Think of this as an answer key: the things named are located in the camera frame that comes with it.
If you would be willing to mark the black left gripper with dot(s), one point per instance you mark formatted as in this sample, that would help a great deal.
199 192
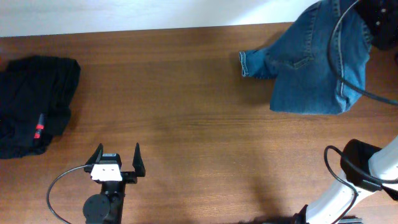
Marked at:
130 177

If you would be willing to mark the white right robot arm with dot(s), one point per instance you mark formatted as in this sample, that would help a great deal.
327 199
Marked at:
360 169

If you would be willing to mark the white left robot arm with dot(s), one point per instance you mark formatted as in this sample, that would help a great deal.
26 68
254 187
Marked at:
106 207

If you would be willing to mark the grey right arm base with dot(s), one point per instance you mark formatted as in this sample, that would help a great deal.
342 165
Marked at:
291 220

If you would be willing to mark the black fabric bag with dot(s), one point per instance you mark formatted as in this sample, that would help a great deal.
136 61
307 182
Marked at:
36 93

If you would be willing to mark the blue denim jeans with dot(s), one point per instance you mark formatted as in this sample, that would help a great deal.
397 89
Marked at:
307 63

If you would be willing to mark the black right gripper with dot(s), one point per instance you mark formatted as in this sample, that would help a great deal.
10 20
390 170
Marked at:
382 32

